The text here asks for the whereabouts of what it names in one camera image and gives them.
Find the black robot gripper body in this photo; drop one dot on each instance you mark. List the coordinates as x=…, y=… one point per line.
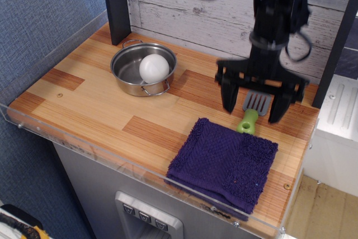
x=262, y=71

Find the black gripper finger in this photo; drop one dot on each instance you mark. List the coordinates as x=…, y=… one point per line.
x=229, y=93
x=279, y=107

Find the green handled grey spatula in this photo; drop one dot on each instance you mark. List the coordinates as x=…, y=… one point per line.
x=256, y=104

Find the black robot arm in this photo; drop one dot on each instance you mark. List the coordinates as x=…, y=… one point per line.
x=275, y=21

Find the purple folded towel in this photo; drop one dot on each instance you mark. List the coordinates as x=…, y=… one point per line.
x=225, y=165

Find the white toy sink unit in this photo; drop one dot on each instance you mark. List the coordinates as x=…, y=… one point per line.
x=332, y=154

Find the white ball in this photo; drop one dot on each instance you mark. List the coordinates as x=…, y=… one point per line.
x=153, y=68

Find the small stainless steel pot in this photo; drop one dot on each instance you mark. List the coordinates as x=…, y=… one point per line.
x=125, y=68

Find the silver dispenser button panel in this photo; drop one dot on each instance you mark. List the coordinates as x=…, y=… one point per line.
x=141, y=220

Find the grey toy fridge cabinet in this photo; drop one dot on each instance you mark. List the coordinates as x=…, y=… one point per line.
x=96, y=175

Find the dark right upright post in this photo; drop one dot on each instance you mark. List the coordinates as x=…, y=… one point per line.
x=335, y=54

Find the clear acrylic guard rail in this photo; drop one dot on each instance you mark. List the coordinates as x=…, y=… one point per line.
x=122, y=142

